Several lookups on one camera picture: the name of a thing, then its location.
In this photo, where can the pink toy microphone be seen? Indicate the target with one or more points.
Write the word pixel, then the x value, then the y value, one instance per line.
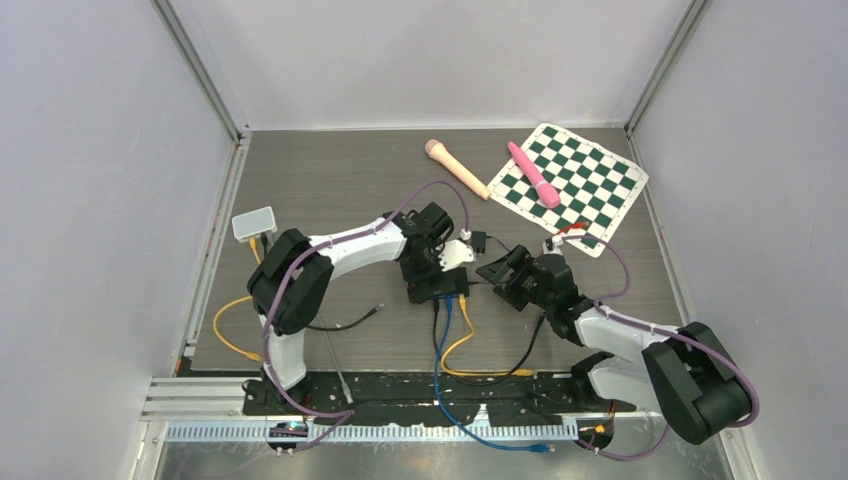
pixel 548 195

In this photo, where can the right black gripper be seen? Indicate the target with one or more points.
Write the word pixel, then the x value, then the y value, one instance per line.
pixel 496 271

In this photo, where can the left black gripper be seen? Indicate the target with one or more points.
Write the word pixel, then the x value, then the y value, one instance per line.
pixel 418 286

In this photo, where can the white small router box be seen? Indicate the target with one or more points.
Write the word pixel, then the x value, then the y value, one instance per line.
pixel 253 224

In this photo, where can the black network switch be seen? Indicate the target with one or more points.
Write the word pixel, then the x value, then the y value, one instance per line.
pixel 457 285

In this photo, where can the black power adapter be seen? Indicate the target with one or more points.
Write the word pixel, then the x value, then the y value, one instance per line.
pixel 478 242

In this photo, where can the aluminium front rail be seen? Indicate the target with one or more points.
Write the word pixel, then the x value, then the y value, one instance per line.
pixel 232 409

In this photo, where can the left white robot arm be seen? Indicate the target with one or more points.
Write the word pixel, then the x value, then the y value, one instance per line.
pixel 289 285

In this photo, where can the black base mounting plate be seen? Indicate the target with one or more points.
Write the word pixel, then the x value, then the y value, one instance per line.
pixel 408 398

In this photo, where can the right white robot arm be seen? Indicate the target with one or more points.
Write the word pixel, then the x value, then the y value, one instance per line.
pixel 684 374

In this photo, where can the beige toy microphone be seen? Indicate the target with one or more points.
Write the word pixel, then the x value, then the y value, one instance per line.
pixel 439 153

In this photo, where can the green white checkerboard mat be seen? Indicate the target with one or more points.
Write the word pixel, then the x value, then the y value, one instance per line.
pixel 597 187

